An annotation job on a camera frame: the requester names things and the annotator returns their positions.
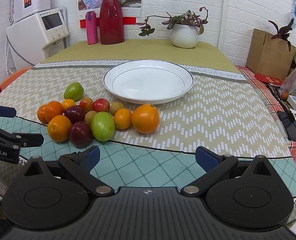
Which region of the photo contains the brown longan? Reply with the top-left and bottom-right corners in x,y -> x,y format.
85,111 -> 97,126
109,101 -> 125,115

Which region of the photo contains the tangerine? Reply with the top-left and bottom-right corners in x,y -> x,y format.
44,101 -> 64,122
37,105 -> 47,124

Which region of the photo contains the big green oval fruit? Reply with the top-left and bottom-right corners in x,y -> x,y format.
91,112 -> 115,142

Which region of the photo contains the cardboard box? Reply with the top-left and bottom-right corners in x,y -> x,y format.
246,29 -> 296,80

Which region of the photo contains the dark red plum front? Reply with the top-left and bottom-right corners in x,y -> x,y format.
69,121 -> 92,147

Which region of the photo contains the purple green trailing plant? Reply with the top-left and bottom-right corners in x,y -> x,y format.
136,7 -> 209,37

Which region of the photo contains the small green fruit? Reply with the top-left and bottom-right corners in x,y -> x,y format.
64,82 -> 84,101

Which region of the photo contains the patterned tablecloth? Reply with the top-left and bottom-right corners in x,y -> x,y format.
0,40 -> 296,223

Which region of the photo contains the small orange kumquat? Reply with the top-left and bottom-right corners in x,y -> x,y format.
114,108 -> 132,129

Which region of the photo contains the pink bottle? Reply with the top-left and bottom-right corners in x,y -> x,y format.
85,11 -> 98,45

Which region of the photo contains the white plant pot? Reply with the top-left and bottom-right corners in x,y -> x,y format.
170,24 -> 198,49

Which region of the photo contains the white water dispenser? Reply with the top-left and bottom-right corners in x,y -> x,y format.
6,8 -> 70,71

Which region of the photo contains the black phone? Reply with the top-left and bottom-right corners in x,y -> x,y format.
277,111 -> 296,141

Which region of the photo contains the dark red plum back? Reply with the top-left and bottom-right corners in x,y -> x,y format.
64,105 -> 85,124

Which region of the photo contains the large orange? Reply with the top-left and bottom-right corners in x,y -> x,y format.
131,104 -> 159,134

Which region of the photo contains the red yellow apple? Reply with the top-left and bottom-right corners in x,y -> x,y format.
79,97 -> 93,113

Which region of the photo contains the red thermos jug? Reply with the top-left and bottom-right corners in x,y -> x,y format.
100,0 -> 125,44

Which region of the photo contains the white round plate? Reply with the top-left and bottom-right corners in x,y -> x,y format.
103,60 -> 194,105

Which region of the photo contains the red envelope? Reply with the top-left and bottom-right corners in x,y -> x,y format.
255,74 -> 283,86

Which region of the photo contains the small yellow orange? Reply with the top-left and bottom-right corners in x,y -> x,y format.
62,99 -> 76,111

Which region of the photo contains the dark red plum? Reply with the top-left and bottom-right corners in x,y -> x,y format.
64,105 -> 85,124
69,121 -> 92,147

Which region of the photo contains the dark purple plant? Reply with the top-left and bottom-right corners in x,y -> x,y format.
268,18 -> 294,52

